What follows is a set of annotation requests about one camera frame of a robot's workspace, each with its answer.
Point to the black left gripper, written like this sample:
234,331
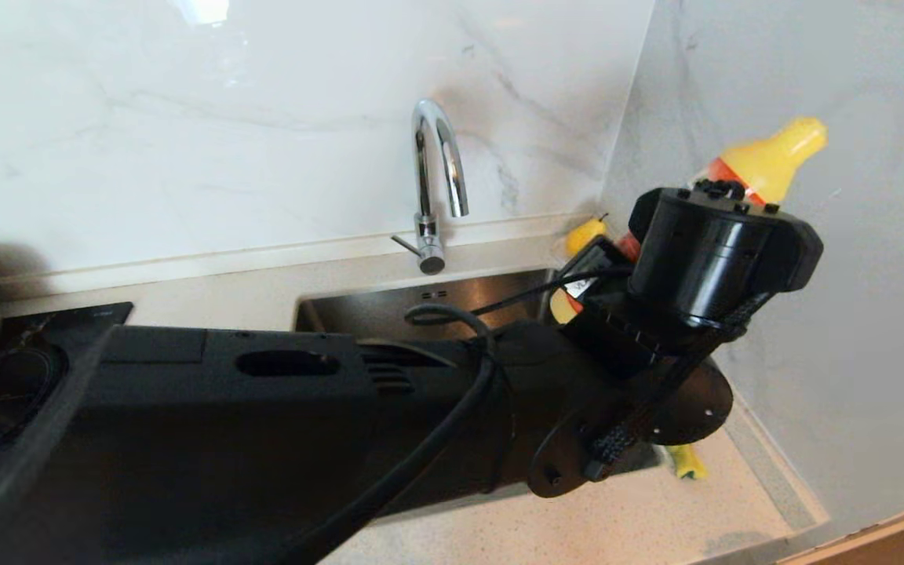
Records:
703,251

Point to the yellow capped dish soap bottle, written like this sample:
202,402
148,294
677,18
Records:
774,157

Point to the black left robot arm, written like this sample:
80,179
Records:
224,439

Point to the yellow green sponge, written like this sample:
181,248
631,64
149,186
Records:
687,463

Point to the yellow pear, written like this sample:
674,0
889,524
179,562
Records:
584,234

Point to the chrome gooseneck faucet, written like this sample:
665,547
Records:
426,234

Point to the black induction cooktop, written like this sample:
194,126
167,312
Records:
44,322

